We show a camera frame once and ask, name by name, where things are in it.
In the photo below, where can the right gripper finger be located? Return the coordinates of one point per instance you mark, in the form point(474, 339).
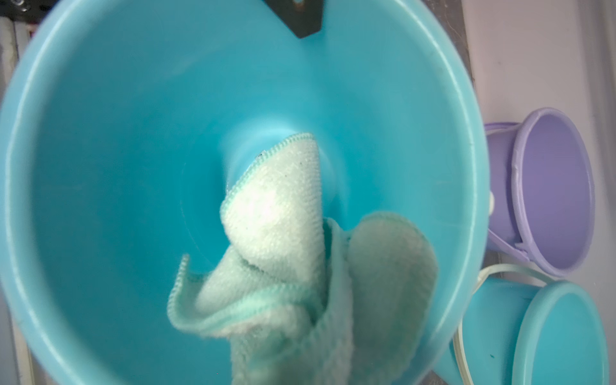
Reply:
point(302, 17)

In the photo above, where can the teal plastic bucket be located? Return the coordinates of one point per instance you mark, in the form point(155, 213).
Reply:
point(126, 121)
point(524, 327)

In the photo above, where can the light green microfiber cloth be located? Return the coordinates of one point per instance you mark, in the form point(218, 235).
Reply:
point(301, 300)

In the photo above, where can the purple plastic bucket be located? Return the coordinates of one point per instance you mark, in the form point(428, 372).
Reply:
point(543, 191)

